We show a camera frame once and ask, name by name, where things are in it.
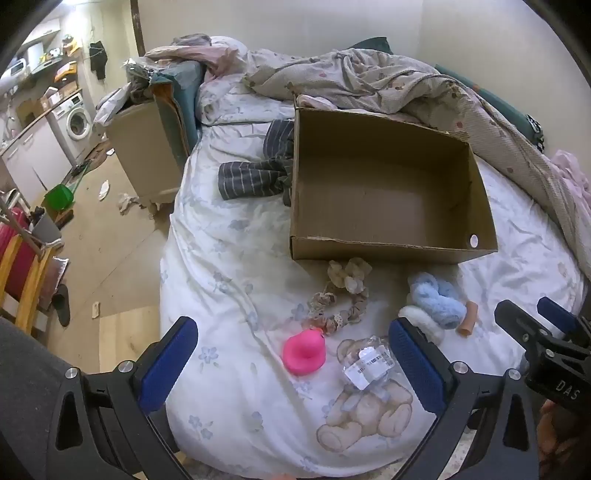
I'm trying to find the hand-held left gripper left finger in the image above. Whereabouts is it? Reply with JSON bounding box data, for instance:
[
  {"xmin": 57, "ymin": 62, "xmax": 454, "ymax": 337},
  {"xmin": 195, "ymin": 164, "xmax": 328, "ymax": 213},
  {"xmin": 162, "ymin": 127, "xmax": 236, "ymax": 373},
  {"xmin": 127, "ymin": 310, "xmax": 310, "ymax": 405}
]
[{"xmin": 44, "ymin": 316, "xmax": 199, "ymax": 480}]

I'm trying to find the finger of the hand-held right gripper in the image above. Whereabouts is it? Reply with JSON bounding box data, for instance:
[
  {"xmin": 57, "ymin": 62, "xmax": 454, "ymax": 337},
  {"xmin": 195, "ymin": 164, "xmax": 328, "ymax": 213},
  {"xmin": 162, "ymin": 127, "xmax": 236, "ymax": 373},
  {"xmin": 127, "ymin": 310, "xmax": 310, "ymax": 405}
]
[
  {"xmin": 494, "ymin": 300, "xmax": 561, "ymax": 356},
  {"xmin": 537, "ymin": 296, "xmax": 591, "ymax": 344}
]

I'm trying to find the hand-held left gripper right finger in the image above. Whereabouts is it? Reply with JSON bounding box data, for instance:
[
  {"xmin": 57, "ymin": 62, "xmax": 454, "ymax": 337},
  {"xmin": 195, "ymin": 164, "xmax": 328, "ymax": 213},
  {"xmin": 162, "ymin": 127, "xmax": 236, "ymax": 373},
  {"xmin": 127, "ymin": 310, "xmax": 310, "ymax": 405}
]
[{"xmin": 389, "ymin": 318, "xmax": 541, "ymax": 480}]

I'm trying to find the white fluffy scrunchie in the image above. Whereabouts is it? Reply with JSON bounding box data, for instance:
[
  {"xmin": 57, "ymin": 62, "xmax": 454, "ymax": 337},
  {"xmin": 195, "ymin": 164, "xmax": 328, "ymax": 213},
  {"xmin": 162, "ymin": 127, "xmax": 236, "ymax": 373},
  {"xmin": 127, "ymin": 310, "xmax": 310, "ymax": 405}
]
[{"xmin": 397, "ymin": 305, "xmax": 445, "ymax": 345}]

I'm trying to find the clear labelled plastic packet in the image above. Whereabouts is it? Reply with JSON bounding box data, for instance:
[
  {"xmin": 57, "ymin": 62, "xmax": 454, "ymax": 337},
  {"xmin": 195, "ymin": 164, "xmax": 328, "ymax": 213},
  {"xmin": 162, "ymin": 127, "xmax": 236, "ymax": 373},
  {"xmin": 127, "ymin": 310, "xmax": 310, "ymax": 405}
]
[{"xmin": 341, "ymin": 336, "xmax": 399, "ymax": 394}]

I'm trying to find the blue fluffy scrunchie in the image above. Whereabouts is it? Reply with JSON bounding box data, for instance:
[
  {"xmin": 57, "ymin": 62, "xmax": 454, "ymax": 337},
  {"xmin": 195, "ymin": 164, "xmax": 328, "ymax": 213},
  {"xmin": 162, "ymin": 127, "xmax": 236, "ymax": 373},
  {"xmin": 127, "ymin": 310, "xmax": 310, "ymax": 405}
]
[{"xmin": 408, "ymin": 271, "xmax": 463, "ymax": 329}]

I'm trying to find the brown floral scrunchie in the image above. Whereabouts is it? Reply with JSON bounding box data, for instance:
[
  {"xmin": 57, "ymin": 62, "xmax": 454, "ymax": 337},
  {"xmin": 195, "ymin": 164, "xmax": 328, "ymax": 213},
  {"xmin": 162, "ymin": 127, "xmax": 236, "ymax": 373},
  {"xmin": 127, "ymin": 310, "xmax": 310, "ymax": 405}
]
[{"xmin": 306, "ymin": 281, "xmax": 370, "ymax": 334}]

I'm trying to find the pink rubber duck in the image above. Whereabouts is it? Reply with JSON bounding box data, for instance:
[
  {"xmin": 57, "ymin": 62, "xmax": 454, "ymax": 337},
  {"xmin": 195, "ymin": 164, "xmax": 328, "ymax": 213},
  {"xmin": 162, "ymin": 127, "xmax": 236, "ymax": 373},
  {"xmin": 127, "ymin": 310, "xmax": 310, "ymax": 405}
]
[{"xmin": 283, "ymin": 328, "xmax": 327, "ymax": 376}]

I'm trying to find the cardboard box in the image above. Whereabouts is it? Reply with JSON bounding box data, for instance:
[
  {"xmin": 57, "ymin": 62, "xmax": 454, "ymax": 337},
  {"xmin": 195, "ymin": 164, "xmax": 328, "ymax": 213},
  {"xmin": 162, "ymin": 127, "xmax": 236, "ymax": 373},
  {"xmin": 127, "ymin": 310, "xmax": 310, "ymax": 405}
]
[{"xmin": 289, "ymin": 95, "xmax": 499, "ymax": 265}]

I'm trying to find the person's right hand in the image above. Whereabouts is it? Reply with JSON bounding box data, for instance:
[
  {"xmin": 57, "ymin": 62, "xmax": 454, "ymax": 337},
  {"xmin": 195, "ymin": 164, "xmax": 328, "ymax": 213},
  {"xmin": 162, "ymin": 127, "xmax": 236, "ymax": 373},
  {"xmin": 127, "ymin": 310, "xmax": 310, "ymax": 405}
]
[{"xmin": 538, "ymin": 399, "xmax": 591, "ymax": 476}]

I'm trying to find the small tan cylinder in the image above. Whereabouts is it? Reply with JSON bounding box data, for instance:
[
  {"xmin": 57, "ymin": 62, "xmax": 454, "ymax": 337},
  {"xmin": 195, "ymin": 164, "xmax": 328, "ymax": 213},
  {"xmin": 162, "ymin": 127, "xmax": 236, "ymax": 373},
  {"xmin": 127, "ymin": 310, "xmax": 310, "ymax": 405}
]
[{"xmin": 457, "ymin": 300, "xmax": 479, "ymax": 337}]

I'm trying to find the white floral bed sheet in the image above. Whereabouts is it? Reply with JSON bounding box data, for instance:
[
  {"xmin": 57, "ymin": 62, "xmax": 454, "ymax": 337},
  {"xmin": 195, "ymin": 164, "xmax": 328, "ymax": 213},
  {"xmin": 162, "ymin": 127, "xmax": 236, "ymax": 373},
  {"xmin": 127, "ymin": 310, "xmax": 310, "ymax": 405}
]
[{"xmin": 159, "ymin": 37, "xmax": 588, "ymax": 478}]

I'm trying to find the black slipper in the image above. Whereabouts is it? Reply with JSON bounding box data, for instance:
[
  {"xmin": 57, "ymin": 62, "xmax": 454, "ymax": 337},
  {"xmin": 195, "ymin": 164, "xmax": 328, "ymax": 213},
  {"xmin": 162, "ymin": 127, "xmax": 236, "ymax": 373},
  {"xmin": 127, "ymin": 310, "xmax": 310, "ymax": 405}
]
[{"xmin": 50, "ymin": 283, "xmax": 71, "ymax": 328}]

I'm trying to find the pink cloth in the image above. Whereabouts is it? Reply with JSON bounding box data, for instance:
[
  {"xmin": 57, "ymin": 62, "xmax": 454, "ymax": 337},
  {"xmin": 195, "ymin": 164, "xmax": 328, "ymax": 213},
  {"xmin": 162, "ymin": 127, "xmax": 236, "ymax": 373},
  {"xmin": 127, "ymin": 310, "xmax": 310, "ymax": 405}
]
[{"xmin": 549, "ymin": 148, "xmax": 591, "ymax": 219}]

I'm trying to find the wooden chair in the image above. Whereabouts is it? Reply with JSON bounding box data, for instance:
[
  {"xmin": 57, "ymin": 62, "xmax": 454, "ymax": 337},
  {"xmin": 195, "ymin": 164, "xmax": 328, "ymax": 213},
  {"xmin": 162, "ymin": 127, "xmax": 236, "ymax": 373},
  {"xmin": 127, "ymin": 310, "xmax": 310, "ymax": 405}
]
[{"xmin": 0, "ymin": 233, "xmax": 58, "ymax": 335}]

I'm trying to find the grey dustpan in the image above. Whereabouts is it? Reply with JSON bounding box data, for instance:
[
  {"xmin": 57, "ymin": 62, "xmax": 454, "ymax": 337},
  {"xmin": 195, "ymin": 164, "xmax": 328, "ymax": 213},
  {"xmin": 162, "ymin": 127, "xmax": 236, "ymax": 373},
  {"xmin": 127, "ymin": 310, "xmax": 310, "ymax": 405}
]
[{"xmin": 29, "ymin": 209, "xmax": 64, "ymax": 246}]

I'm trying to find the pink suitcase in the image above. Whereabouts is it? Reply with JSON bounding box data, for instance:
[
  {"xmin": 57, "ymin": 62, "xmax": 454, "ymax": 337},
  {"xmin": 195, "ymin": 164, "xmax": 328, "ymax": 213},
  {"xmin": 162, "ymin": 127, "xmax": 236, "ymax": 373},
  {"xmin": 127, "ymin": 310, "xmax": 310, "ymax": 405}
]
[{"xmin": 0, "ymin": 207, "xmax": 49, "ymax": 303}]

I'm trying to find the green bucket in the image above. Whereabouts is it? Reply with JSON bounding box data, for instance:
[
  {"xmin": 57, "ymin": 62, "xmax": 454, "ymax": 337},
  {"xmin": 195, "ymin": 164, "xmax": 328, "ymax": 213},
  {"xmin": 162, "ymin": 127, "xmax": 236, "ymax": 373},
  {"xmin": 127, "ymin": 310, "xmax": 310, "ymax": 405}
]
[{"xmin": 43, "ymin": 183, "xmax": 77, "ymax": 210}]

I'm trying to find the grey striped garment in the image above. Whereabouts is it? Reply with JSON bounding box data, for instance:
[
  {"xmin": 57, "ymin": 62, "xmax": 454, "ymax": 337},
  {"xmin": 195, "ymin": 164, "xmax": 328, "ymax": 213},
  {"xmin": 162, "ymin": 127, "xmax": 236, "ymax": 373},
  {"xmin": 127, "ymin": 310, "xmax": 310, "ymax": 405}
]
[{"xmin": 217, "ymin": 119, "xmax": 296, "ymax": 207}]

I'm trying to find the teal cushion with buckle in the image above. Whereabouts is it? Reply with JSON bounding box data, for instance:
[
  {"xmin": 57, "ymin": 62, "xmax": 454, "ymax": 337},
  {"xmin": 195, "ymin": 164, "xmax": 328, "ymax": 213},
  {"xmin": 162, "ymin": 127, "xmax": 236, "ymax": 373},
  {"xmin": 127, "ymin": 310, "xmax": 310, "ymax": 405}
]
[{"xmin": 433, "ymin": 64, "xmax": 546, "ymax": 151}]

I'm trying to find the brown door mat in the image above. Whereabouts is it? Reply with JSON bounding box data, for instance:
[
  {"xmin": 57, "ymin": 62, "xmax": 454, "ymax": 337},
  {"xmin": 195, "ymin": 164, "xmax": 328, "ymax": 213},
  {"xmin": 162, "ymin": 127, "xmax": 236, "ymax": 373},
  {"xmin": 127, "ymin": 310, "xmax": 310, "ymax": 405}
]
[{"xmin": 68, "ymin": 140, "xmax": 115, "ymax": 178}]

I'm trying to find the white kitchen cabinet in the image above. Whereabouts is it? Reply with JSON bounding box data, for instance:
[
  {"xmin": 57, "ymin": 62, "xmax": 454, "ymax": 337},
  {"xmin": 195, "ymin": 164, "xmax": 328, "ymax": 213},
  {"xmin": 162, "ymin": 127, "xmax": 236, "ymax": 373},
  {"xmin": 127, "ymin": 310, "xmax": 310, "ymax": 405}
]
[{"xmin": 0, "ymin": 113, "xmax": 75, "ymax": 206}]

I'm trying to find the white washing machine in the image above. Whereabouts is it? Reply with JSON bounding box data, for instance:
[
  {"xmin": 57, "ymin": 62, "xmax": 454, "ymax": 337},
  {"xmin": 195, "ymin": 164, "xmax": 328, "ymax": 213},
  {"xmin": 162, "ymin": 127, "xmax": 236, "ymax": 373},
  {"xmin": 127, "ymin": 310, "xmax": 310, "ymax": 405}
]
[{"xmin": 50, "ymin": 91, "xmax": 97, "ymax": 160}]

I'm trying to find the teal pillow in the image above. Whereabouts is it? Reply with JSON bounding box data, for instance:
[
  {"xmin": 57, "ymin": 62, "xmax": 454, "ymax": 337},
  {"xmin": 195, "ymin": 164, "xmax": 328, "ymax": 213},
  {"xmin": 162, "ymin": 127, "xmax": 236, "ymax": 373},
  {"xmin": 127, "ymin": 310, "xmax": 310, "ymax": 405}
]
[
  {"xmin": 150, "ymin": 60, "xmax": 205, "ymax": 158},
  {"xmin": 346, "ymin": 37, "xmax": 395, "ymax": 55}
]

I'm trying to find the beige printed quilt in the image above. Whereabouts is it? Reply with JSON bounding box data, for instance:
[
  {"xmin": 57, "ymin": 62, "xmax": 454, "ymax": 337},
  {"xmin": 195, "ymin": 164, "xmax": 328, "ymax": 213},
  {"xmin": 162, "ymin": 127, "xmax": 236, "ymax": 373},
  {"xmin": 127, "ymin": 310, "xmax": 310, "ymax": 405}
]
[{"xmin": 244, "ymin": 46, "xmax": 591, "ymax": 278}]

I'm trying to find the silver plastic bag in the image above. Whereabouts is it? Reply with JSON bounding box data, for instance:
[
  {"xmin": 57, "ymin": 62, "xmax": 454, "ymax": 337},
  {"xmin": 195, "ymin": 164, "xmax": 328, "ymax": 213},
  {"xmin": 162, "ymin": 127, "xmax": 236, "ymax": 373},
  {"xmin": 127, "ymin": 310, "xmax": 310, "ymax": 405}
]
[{"xmin": 123, "ymin": 57, "xmax": 161, "ymax": 106}]

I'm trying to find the pink crumpled blanket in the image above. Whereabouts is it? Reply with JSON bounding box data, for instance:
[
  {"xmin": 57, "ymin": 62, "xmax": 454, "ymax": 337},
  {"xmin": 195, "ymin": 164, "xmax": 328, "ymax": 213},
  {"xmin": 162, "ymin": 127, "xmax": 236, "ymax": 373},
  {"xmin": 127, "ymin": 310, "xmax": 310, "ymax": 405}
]
[{"xmin": 144, "ymin": 33, "xmax": 252, "ymax": 84}]

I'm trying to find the black hanging garment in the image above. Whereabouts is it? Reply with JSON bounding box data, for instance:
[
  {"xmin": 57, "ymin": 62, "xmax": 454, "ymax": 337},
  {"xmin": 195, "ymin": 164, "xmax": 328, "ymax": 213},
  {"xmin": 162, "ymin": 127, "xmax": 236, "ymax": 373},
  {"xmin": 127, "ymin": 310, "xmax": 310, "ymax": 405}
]
[{"xmin": 89, "ymin": 40, "xmax": 108, "ymax": 82}]

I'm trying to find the wall shelf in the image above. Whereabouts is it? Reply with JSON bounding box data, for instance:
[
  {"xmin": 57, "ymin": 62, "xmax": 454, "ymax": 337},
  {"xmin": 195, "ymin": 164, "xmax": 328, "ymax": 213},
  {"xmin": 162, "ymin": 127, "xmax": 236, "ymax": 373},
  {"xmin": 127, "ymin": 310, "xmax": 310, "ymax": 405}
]
[{"xmin": 0, "ymin": 28, "xmax": 81, "ymax": 95}]

